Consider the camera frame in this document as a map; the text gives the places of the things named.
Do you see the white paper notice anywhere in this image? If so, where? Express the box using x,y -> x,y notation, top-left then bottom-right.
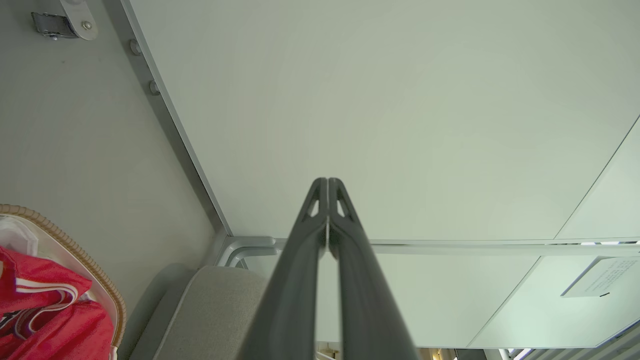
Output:
560,256 -> 640,299

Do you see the white basket with wicker rim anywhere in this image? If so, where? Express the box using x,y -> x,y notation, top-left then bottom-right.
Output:
0,204 -> 127,360

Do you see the grey metal frame leg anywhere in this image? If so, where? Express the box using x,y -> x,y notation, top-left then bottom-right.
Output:
119,0 -> 640,268

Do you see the white garment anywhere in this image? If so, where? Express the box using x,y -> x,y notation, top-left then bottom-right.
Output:
0,216 -> 40,257

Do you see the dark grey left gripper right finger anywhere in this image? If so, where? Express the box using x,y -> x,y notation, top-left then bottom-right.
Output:
328,177 -> 420,360

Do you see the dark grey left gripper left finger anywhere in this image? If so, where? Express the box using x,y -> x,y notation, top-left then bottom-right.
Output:
237,177 -> 329,360

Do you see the red jersey with white trim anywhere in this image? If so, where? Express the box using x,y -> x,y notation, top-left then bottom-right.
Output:
0,245 -> 116,360

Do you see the metal caster bracket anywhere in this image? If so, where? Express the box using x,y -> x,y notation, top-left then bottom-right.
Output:
31,0 -> 99,42

